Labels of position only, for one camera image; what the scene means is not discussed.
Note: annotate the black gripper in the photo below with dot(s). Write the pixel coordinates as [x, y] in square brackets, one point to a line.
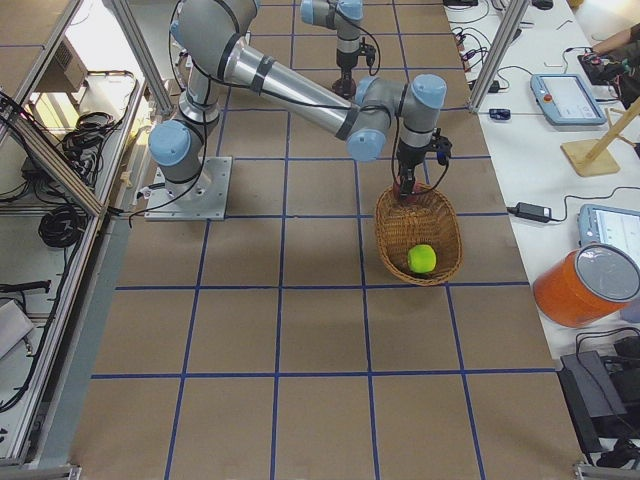
[346, 71]
[410, 159]

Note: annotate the dark red apple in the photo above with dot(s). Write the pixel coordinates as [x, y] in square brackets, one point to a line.
[344, 87]

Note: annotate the red yellow apple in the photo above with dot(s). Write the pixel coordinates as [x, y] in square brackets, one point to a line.
[404, 193]

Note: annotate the green apple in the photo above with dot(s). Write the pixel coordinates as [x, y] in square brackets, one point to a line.
[422, 258]

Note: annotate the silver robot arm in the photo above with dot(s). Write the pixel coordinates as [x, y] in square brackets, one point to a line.
[213, 33]
[344, 17]

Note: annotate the woven wicker basket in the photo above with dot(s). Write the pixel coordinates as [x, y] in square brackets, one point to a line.
[426, 217]

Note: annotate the small blue device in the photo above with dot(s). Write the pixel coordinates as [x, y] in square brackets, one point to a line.
[500, 114]

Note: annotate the black power brick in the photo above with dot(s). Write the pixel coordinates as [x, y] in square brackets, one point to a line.
[532, 212]

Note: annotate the blue teach pendant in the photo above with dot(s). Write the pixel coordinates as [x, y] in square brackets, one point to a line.
[609, 225]
[566, 100]

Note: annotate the wooden stand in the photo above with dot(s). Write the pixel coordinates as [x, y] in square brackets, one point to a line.
[591, 157]

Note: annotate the orange bucket with lid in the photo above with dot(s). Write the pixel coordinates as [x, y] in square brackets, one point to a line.
[588, 284]

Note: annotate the black equipment box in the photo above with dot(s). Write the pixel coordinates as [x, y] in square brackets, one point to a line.
[602, 395]

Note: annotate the aluminium frame post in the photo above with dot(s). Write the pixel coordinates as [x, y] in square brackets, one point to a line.
[504, 36]

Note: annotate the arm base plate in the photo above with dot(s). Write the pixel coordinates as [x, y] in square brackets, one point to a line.
[205, 198]

